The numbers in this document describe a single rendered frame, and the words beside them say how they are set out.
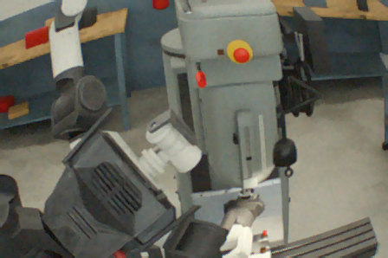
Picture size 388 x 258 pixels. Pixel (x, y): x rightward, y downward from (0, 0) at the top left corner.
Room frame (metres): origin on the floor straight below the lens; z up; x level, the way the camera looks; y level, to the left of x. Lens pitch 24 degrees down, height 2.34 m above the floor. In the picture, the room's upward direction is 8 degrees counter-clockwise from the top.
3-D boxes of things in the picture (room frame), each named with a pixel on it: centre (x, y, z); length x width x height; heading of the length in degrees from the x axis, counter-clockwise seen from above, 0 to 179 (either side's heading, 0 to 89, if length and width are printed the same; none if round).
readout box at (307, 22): (2.21, -0.46, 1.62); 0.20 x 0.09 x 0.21; 1
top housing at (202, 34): (1.92, -0.13, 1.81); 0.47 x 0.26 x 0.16; 1
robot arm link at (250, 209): (1.82, -0.10, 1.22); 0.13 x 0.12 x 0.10; 73
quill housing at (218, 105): (1.91, -0.13, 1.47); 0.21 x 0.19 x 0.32; 91
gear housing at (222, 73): (1.95, -0.13, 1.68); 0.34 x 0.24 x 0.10; 1
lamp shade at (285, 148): (1.69, -0.22, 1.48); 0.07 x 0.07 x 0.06
